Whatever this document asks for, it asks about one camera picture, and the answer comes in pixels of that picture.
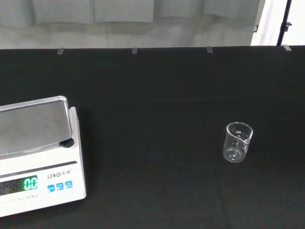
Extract black table cloth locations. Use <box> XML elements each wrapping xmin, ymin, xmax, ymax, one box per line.
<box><xmin>0</xmin><ymin>44</ymin><xmax>305</xmax><ymax>229</ymax></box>

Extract grey backdrop curtain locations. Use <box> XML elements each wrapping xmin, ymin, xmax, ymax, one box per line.
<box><xmin>0</xmin><ymin>0</ymin><xmax>266</xmax><ymax>50</ymax></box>

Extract white electronic balance steel pan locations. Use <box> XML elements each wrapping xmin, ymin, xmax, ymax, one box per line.
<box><xmin>0</xmin><ymin>95</ymin><xmax>87</xmax><ymax>218</ymax></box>

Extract pale board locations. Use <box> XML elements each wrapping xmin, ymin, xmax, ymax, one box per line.
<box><xmin>250</xmin><ymin>0</ymin><xmax>305</xmax><ymax>46</ymax></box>

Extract black tripod stand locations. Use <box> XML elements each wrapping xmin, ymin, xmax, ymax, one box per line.
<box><xmin>276</xmin><ymin>0</ymin><xmax>293</xmax><ymax>46</ymax></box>

